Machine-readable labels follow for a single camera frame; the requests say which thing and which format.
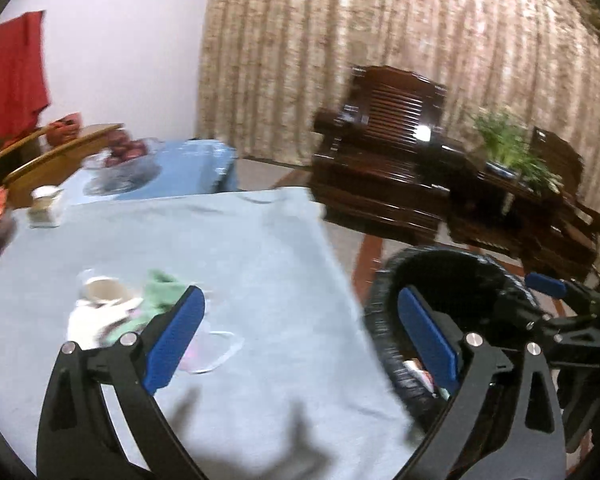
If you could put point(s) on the dark red apples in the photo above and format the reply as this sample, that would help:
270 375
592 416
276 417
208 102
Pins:
123 148

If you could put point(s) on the beige patterned curtain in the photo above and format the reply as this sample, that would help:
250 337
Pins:
268 65

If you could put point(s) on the black lined trash bin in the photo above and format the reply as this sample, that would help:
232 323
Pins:
475 291

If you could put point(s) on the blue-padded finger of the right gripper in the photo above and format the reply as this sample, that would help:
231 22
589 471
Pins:
552 287

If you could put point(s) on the light blue table cloth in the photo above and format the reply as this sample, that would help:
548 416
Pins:
189 167

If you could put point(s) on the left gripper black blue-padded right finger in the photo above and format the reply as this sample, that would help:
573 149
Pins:
502 419

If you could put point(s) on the glass fruit bowl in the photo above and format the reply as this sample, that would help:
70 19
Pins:
111 175

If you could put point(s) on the red cloth drape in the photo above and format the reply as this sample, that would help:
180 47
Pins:
23 92

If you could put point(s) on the blue white paper cup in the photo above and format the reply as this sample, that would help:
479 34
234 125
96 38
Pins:
99 291

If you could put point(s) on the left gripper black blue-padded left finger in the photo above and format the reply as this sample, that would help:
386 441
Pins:
76 439

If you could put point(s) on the grey-blue table cloth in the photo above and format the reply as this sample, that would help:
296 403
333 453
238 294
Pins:
305 396

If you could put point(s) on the dark wooden armchair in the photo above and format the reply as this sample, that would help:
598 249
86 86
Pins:
379 153

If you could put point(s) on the green cloth glove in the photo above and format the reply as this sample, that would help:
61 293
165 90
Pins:
161 291

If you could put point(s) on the red ornament bowl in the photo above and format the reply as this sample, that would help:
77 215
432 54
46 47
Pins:
63 130

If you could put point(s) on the white tissue box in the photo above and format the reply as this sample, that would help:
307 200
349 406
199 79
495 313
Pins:
47 207

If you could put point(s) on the green potted plant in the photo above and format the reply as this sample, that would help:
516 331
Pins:
506 144

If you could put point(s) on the pink face mask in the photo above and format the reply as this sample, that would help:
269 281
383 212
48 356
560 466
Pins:
209 349

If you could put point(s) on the white plastic bag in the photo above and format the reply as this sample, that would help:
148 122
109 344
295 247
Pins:
89 323

